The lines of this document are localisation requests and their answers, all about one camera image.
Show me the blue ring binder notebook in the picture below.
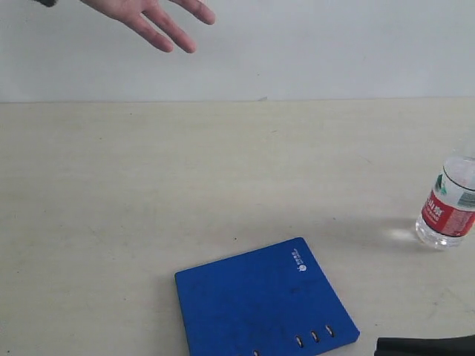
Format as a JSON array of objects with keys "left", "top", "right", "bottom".
[{"left": 174, "top": 237, "right": 360, "bottom": 356}]

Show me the grey knitted sleeve forearm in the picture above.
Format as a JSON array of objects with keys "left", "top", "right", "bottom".
[{"left": 35, "top": 0, "right": 58, "bottom": 7}]

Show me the person's bare open hand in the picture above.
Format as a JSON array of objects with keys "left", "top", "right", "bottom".
[{"left": 83, "top": 0, "right": 197, "bottom": 53}]

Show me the clear bottle with red label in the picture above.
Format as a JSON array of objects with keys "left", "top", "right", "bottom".
[{"left": 416, "top": 146, "right": 474, "bottom": 250}]

